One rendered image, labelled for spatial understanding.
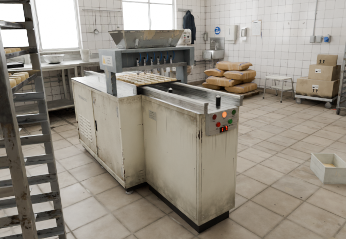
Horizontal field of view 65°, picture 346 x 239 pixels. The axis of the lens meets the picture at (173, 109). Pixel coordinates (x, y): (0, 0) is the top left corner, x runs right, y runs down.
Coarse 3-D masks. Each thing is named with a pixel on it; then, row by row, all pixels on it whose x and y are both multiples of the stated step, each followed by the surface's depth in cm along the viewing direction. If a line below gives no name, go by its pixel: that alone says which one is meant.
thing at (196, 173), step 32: (192, 96) 198; (160, 128) 194; (192, 128) 162; (160, 160) 202; (192, 160) 168; (224, 160) 176; (160, 192) 211; (192, 192) 174; (224, 192) 183; (192, 224) 186
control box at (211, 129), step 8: (208, 112) 157; (216, 112) 158; (208, 120) 157; (216, 120) 160; (224, 120) 164; (232, 120) 168; (208, 128) 158; (216, 128) 161; (224, 128) 165; (232, 128) 169
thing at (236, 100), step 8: (128, 72) 292; (176, 88) 222; (184, 88) 213; (192, 88) 205; (200, 88) 197; (208, 96) 191; (224, 96) 178; (232, 96) 172; (240, 96) 167; (232, 104) 173; (240, 104) 169
